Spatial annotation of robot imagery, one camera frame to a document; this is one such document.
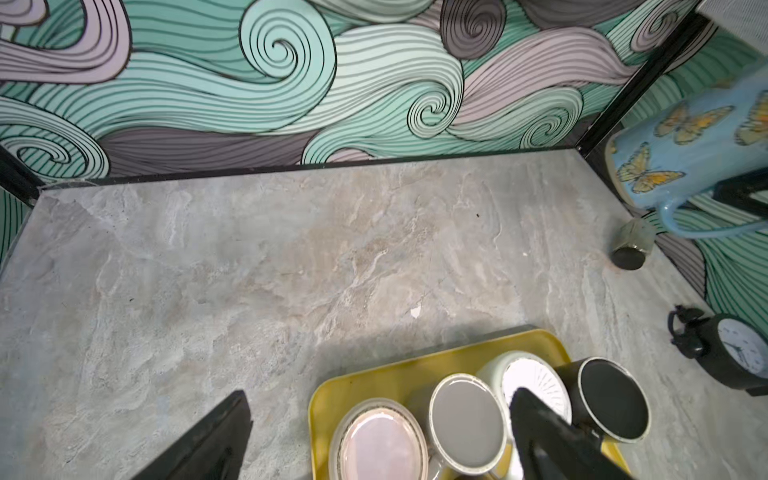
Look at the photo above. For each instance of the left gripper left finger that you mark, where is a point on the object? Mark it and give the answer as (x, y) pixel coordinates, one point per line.
(213, 448)

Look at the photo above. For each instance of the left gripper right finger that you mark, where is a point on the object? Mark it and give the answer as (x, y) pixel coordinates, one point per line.
(550, 448)

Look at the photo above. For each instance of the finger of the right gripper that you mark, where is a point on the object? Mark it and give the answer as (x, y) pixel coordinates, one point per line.
(747, 192)

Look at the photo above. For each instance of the blue butterfly mug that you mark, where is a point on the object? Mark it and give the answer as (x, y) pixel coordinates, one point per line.
(664, 161)

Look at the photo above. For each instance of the grey ceramic mug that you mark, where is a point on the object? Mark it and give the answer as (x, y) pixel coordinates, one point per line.
(463, 424)

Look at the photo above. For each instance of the pink ceramic mug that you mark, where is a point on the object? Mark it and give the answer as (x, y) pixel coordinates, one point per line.
(378, 439)

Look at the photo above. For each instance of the black ceramic mug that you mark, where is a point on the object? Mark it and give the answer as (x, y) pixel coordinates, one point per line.
(607, 403)

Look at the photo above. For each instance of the white ribbed-base mug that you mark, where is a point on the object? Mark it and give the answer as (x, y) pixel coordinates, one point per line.
(513, 370)

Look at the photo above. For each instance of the glass jar black lid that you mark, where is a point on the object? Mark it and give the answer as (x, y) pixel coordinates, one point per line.
(632, 244)

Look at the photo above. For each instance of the yellow plastic tray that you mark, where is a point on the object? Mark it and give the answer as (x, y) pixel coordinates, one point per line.
(398, 381)

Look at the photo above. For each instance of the black alarm clock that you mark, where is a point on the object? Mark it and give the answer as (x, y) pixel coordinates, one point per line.
(725, 346)

